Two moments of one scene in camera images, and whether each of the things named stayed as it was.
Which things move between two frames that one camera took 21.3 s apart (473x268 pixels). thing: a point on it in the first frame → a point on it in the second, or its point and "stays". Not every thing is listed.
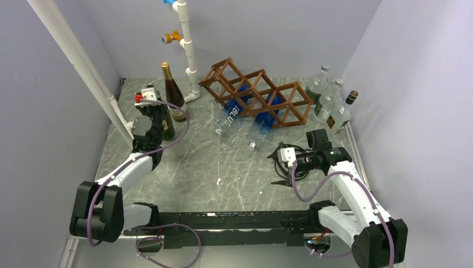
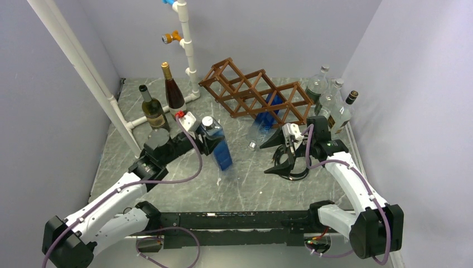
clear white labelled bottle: (326, 103) stays
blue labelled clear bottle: (233, 110) → (212, 129)
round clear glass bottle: (317, 85) stays
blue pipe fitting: (168, 1) stays
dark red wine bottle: (174, 95) stays
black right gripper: (285, 182) → (284, 168)
